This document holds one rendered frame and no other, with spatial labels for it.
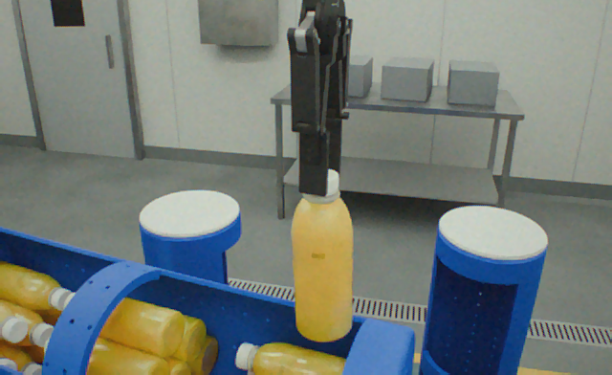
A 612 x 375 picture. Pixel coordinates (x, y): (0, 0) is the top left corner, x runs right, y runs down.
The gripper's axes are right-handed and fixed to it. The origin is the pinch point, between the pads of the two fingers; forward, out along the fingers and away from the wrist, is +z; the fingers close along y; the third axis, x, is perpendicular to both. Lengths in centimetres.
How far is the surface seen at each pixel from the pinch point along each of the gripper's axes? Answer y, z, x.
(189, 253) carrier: 44, 49, 50
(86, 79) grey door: 298, 72, 334
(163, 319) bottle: -1.1, 28.0, 23.2
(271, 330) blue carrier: 12.7, 37.6, 12.4
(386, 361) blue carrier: -2.4, 23.3, -9.5
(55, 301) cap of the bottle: 3, 36, 51
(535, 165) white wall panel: 351, 120, -66
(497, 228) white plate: 75, 43, -25
